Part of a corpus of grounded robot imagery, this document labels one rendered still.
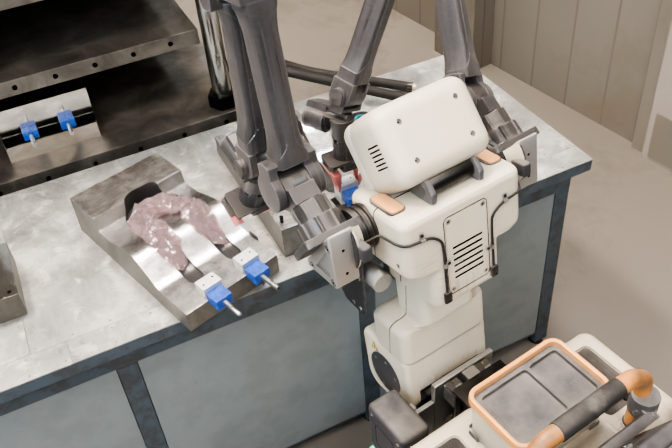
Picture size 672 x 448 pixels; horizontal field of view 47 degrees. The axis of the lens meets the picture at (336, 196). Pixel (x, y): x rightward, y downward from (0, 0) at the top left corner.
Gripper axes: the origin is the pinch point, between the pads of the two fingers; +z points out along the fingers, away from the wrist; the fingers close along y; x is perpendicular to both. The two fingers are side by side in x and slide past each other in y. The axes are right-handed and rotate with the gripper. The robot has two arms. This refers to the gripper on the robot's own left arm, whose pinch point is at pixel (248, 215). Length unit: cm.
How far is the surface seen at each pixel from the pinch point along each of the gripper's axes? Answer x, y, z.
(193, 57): -90, -37, 67
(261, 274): 10.6, 1.8, 9.5
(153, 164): -35.4, 5.4, 26.8
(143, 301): -0.8, 25.7, 22.0
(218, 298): 11.2, 13.4, 8.5
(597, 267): 45, -134, 90
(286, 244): 5.3, -9.1, 14.8
